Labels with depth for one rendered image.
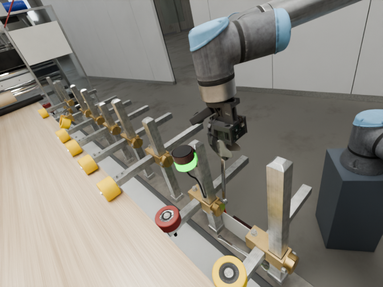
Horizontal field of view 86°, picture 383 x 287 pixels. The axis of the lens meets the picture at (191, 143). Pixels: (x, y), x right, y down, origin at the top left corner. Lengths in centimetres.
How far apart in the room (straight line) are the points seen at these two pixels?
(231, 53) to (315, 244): 142
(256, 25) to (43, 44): 264
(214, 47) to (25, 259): 82
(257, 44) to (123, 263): 64
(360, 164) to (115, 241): 109
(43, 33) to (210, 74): 260
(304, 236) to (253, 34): 143
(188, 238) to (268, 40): 79
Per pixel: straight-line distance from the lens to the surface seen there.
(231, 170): 84
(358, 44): 313
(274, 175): 42
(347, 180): 122
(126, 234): 72
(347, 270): 165
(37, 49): 294
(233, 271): 58
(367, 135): 116
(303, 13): 71
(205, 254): 92
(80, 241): 80
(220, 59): 48
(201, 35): 47
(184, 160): 54
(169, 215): 69
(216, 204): 73
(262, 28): 51
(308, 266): 161
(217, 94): 50
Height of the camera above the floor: 143
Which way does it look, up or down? 33 degrees down
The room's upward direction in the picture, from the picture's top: 15 degrees counter-clockwise
